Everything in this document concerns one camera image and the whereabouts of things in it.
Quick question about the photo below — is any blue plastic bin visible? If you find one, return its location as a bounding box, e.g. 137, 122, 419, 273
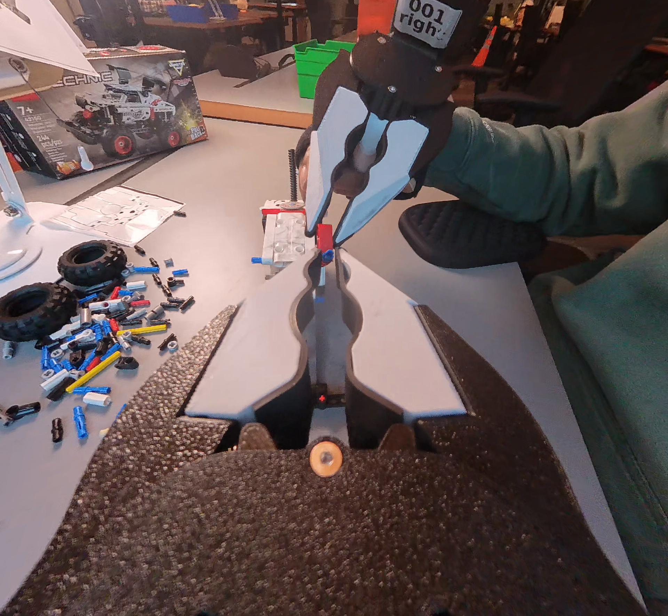
166, 3, 241, 24

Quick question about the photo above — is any toy truck cardboard box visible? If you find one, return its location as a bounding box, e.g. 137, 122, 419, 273
0, 45, 209, 181

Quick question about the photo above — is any orange plastic bin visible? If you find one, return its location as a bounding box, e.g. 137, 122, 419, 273
357, 0, 400, 38

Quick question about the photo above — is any person's right hand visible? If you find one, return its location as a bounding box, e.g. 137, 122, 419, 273
332, 167, 367, 199

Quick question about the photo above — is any person's green sweatshirt torso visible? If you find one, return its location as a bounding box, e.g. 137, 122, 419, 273
527, 219, 668, 601

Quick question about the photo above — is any black toy tyre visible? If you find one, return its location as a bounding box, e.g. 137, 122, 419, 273
57, 240, 128, 287
0, 282, 79, 343

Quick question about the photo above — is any black ridged rod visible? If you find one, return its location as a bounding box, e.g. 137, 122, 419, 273
284, 149, 299, 205

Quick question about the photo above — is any black chair armrest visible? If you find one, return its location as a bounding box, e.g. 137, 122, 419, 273
399, 201, 546, 270

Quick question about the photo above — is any green plastic bin stack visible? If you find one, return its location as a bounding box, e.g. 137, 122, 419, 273
294, 38, 358, 100

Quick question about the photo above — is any grey desk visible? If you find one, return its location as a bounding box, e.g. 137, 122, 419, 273
0, 115, 645, 616

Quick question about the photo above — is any white instruction booklet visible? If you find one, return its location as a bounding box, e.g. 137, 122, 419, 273
0, 0, 90, 77

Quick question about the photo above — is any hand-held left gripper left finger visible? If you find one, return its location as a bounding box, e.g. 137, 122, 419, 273
184, 250, 320, 418

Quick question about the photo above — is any white sticker sheet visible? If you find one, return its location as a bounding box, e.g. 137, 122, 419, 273
44, 184, 186, 247

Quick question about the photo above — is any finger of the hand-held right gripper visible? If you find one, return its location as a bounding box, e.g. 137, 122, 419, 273
334, 123, 429, 249
305, 86, 368, 233

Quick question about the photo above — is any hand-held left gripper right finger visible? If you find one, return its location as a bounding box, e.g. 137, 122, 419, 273
338, 248, 468, 418

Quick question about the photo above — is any pile of small brick parts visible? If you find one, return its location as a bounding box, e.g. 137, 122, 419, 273
0, 246, 196, 442

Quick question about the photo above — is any orange traffic cone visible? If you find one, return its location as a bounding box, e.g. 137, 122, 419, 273
472, 25, 496, 68

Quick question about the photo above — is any white brick toy truck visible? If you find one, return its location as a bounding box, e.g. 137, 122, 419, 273
250, 198, 335, 309

